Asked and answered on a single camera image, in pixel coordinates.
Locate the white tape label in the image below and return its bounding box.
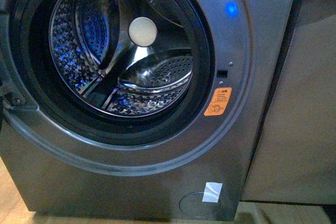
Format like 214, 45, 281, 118
202, 182, 223, 203

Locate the grey cabinet beside washer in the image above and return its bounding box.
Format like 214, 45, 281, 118
242, 0, 335, 205

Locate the steel perforated washer drum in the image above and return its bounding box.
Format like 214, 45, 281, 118
49, 0, 193, 118

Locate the grey front-load washing machine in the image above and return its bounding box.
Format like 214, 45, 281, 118
1, 0, 293, 221

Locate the orange warning sticker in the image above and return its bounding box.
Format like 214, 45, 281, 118
204, 87, 232, 116

